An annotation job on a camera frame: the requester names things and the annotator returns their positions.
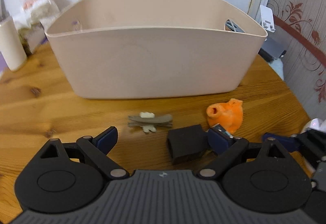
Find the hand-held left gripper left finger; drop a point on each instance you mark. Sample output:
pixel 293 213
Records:
pixel 109 137

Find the beige plastic basket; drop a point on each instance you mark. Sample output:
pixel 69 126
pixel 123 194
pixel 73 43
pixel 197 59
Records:
pixel 152 61

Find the tissue box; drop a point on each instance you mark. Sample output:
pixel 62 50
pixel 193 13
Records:
pixel 31 38

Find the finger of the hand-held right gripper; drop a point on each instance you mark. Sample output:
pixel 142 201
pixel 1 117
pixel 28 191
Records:
pixel 285 141

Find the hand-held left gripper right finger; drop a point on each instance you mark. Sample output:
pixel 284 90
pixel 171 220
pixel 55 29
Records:
pixel 218 141

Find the white box device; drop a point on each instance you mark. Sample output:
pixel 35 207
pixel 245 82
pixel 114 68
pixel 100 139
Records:
pixel 267 16

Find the grey and white small toy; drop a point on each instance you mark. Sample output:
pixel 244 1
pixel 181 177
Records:
pixel 152 119

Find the black box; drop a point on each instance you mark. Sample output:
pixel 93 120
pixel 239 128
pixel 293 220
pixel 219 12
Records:
pixel 186 142

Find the orange soft toy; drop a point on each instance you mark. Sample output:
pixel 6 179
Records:
pixel 229 117

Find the white fluffy cloth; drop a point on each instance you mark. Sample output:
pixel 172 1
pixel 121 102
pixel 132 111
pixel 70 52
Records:
pixel 279 67

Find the grey flat device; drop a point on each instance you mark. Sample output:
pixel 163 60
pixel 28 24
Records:
pixel 273 48

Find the white cylinder container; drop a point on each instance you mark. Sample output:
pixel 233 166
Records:
pixel 11 46

